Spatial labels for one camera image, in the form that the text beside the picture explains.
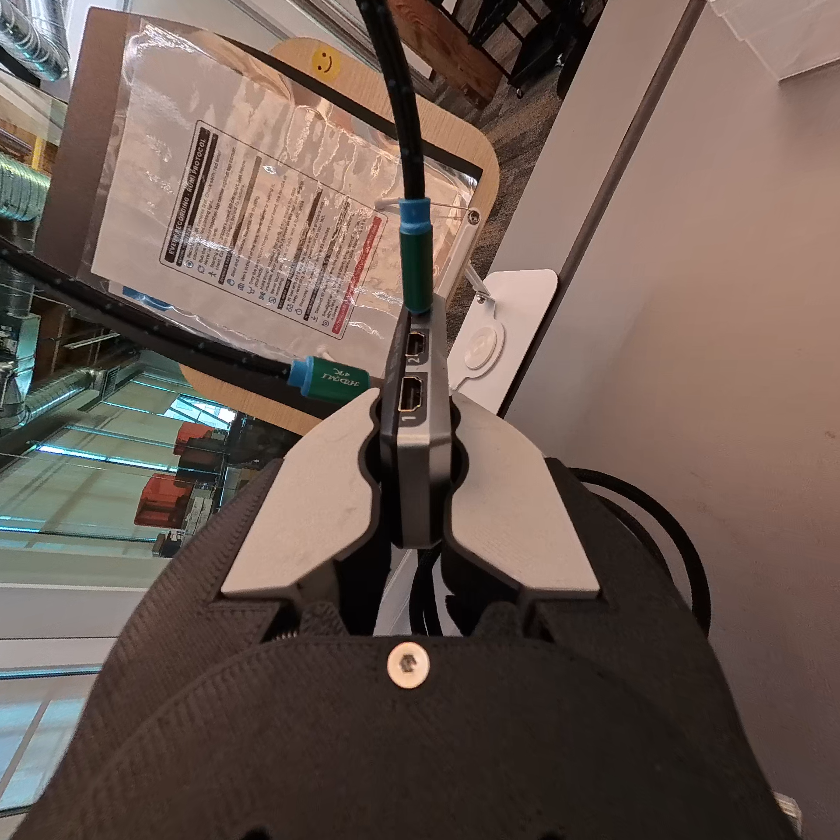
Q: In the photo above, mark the red crate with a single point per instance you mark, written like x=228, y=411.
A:
x=164, y=499
x=203, y=439

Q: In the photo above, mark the grey hdmi switch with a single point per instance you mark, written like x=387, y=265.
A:
x=420, y=485

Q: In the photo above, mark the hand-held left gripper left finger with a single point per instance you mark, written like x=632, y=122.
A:
x=308, y=512

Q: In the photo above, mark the silver flexible duct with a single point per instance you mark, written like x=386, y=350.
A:
x=23, y=190
x=33, y=39

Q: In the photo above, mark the laminated instruction sheet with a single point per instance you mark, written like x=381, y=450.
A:
x=262, y=229

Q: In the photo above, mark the yellow smiley sticker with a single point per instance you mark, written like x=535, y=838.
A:
x=322, y=61

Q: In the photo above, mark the white stand base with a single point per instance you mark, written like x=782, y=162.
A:
x=518, y=315

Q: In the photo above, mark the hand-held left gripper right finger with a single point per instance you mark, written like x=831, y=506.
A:
x=518, y=512

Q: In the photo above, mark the wooden sign board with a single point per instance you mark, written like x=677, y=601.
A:
x=459, y=151

